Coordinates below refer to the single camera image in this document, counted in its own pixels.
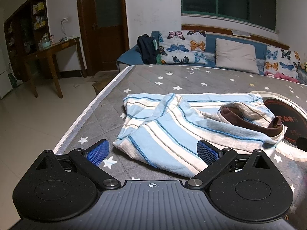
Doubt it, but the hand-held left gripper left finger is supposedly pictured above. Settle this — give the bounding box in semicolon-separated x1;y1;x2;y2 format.
35;140;121;189

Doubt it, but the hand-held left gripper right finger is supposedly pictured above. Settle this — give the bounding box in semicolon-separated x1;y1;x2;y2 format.
187;140;272;190

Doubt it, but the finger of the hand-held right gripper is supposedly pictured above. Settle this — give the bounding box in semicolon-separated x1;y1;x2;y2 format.
297;136;307;152

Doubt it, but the blue white striped shirt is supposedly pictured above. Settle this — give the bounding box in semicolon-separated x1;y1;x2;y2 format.
113;92;288;179

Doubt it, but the round dark mattress patch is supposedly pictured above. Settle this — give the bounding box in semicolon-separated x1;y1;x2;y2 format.
252;91;307;162

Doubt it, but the low wooden stool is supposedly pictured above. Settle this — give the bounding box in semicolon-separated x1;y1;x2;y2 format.
92;73;116;95

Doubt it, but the pink cloth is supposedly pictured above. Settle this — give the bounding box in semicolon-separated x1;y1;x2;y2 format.
265;71;299;83

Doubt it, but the grey star-print mattress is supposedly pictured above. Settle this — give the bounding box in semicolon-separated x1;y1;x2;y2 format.
53;65;307;221

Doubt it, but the small butterfly print pillow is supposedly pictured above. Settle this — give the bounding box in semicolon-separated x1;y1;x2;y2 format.
264;45;300;79

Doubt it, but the blue sofa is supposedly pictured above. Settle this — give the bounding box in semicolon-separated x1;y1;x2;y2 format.
116;30;307;84

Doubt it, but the plain grey pillow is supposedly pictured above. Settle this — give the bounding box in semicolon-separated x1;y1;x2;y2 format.
215;38;261;75

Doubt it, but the large butterfly print pillow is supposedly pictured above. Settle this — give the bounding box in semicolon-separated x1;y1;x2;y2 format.
157;30;209;65

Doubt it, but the wooden side table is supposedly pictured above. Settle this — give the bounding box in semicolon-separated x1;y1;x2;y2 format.
24;36;87;99

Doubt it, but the dark backpack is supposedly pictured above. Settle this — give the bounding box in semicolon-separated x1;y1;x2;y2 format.
137;34;160;65

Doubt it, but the brown wooden door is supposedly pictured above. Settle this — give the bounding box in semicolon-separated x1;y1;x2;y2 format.
76;0;130;76

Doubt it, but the white fridge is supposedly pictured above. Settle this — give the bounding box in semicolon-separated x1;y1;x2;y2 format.
0;48;12;99

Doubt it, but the pale green kettle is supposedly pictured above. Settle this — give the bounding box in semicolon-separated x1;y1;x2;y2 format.
38;35;51;49

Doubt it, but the wooden shelf cabinet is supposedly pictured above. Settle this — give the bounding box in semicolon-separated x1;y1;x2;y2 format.
3;0;50;82

